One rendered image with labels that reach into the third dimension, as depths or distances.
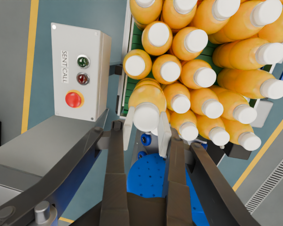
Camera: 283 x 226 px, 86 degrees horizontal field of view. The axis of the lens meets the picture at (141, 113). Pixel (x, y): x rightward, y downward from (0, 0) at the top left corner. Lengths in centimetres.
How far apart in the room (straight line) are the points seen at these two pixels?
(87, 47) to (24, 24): 148
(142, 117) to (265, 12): 29
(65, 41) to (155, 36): 18
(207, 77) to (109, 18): 125
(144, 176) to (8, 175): 49
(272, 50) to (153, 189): 39
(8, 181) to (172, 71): 64
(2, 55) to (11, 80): 22
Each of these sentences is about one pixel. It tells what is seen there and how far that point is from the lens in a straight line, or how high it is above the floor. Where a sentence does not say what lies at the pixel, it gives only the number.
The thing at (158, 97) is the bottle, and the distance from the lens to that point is 25.
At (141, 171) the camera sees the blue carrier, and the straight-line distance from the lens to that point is 48.
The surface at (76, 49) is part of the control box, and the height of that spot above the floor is 110.
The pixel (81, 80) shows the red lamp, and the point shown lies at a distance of 35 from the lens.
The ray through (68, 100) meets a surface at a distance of 38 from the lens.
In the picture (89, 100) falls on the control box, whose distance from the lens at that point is 37.
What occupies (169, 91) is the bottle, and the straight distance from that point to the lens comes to 37.
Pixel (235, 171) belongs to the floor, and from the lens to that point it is 211.
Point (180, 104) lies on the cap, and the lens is 34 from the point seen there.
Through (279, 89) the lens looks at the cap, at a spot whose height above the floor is 111.
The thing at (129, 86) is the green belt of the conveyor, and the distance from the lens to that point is 54.
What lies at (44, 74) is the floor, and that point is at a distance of 174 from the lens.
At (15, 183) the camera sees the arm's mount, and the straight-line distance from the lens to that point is 71.
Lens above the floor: 143
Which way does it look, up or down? 70 degrees down
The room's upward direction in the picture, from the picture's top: 172 degrees counter-clockwise
